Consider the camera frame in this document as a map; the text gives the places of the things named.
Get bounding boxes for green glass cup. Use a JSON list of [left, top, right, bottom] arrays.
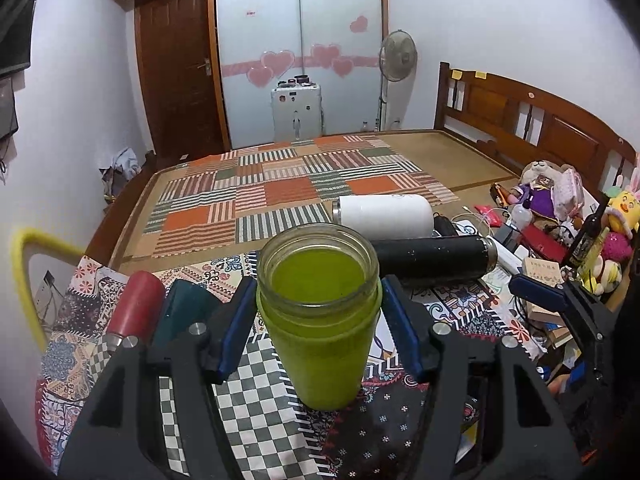
[[256, 223, 383, 411]]

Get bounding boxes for dark teal cup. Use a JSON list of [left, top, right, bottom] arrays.
[[148, 280, 236, 363]]

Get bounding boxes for dark glass bottle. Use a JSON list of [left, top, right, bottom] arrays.
[[561, 194, 610, 269]]

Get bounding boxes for black tumbler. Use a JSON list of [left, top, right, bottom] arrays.
[[373, 235, 498, 286]]

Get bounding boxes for red tumbler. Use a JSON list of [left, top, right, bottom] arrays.
[[105, 271, 166, 352]]

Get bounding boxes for purple plush doll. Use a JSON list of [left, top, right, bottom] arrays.
[[509, 160, 585, 223]]

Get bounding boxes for yellow plush toy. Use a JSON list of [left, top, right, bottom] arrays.
[[602, 162, 639, 240]]

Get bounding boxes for patterned patchwork cloth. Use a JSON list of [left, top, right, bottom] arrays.
[[36, 257, 541, 479]]

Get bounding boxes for white tumbler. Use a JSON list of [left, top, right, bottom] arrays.
[[332, 194, 434, 240]]

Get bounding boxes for striped patchwork bed mat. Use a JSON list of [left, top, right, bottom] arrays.
[[131, 134, 457, 259]]

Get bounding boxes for yellow chair back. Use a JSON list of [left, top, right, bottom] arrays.
[[10, 228, 85, 352]]

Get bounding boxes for white box appliance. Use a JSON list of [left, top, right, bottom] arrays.
[[271, 75, 324, 142]]

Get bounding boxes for white standing fan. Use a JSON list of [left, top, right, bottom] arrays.
[[378, 29, 419, 131]]

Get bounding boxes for brown wooden door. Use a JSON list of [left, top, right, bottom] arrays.
[[134, 0, 224, 159]]

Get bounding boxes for frosted sliding wardrobe doors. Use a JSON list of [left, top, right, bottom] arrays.
[[216, 0, 383, 148]]

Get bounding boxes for wooden bed frame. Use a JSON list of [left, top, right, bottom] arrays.
[[84, 60, 639, 281]]

